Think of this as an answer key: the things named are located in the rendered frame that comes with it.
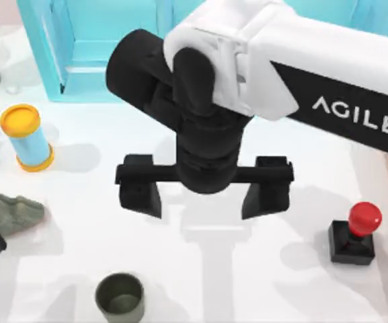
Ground grey green shoe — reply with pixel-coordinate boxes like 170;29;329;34
0;190;46;238

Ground blue can with yellow ends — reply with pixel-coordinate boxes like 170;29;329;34
0;103;55;173

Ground dark green cup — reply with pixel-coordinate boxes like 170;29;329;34
94;272;145;323

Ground black stamp with red knob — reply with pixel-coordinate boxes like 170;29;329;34
327;201;383;266

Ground light blue rack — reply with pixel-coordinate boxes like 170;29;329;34
15;0;388;103

